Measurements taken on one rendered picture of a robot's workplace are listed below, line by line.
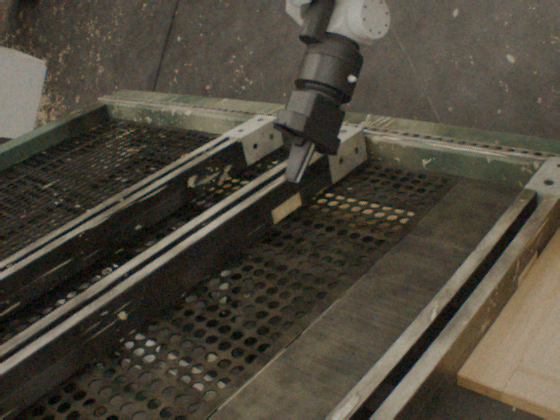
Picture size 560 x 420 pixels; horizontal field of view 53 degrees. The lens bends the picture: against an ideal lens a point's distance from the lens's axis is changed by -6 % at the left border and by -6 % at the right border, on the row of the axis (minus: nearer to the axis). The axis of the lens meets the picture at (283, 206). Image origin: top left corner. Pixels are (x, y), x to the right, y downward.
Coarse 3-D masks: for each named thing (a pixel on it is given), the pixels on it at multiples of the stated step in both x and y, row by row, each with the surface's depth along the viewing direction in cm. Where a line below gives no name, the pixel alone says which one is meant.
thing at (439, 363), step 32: (544, 192) 87; (512, 224) 82; (544, 224) 81; (480, 256) 76; (512, 256) 75; (448, 288) 72; (480, 288) 70; (512, 288) 75; (416, 320) 68; (448, 320) 71; (480, 320) 68; (416, 352) 65; (448, 352) 63; (384, 384) 61; (416, 384) 59; (448, 384) 65; (352, 416) 57; (384, 416) 56; (416, 416) 60
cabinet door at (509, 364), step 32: (544, 256) 82; (544, 288) 76; (512, 320) 72; (544, 320) 71; (480, 352) 68; (512, 352) 67; (544, 352) 66; (480, 384) 64; (512, 384) 63; (544, 384) 62; (544, 416) 60
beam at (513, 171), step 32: (128, 96) 189; (160, 96) 181; (192, 96) 174; (192, 128) 162; (224, 128) 153; (416, 128) 123; (448, 128) 120; (384, 160) 123; (416, 160) 117; (448, 160) 112; (480, 160) 107; (512, 160) 103
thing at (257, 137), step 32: (256, 128) 133; (192, 160) 125; (224, 160) 127; (256, 160) 134; (128, 192) 115; (160, 192) 116; (192, 192) 122; (96, 224) 106; (128, 224) 111; (32, 256) 98; (64, 256) 102; (96, 256) 107; (0, 288) 94; (32, 288) 98; (0, 320) 95
